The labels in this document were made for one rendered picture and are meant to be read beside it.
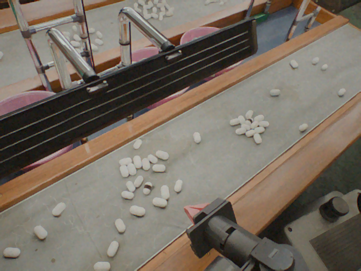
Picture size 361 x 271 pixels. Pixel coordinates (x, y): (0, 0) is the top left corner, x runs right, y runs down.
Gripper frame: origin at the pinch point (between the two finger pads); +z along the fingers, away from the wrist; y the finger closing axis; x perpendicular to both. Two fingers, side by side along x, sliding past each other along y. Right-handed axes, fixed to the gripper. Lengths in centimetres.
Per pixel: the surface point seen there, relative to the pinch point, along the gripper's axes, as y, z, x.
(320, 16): -133, 45, -16
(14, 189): 28.1, 29.6, -12.5
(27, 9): -2, 86, -59
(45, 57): 3, 66, -40
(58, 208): 21.8, 22.2, -5.4
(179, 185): -5.8, 13.1, 2.3
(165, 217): 1.7, 11.0, 6.6
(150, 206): 3.1, 14.5, 3.6
